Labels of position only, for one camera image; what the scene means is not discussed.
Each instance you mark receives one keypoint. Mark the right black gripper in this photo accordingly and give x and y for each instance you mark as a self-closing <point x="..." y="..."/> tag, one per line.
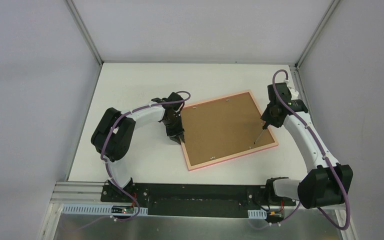
<point x="271" y="120"/>

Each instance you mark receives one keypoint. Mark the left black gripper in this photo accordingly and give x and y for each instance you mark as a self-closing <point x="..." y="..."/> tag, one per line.
<point x="175" y="133"/>

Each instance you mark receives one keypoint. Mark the yellow black screwdriver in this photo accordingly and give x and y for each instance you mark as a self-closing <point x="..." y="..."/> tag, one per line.
<point x="260" y="134"/>

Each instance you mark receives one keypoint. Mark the pink picture frame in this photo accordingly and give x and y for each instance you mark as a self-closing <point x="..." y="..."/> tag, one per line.
<point x="222" y="129"/>

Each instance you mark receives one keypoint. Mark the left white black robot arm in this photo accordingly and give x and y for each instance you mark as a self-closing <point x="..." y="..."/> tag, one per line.
<point x="114" y="132"/>

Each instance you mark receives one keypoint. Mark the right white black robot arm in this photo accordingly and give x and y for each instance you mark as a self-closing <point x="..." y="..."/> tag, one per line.
<point x="325" y="175"/>

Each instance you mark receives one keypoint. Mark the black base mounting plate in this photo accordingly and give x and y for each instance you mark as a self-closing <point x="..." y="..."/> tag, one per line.
<point x="196" y="200"/>

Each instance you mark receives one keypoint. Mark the right white cable duct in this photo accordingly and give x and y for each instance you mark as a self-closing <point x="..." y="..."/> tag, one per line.
<point x="257" y="214"/>

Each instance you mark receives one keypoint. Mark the white cable duct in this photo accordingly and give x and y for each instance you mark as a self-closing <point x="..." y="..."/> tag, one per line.
<point x="257" y="214"/>
<point x="103" y="210"/>

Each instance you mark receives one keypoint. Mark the aluminium front rail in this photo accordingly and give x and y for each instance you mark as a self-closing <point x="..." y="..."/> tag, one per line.
<point x="78" y="191"/>

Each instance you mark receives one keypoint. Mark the left white cable duct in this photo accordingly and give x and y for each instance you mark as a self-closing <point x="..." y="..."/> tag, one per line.
<point x="103" y="210"/>

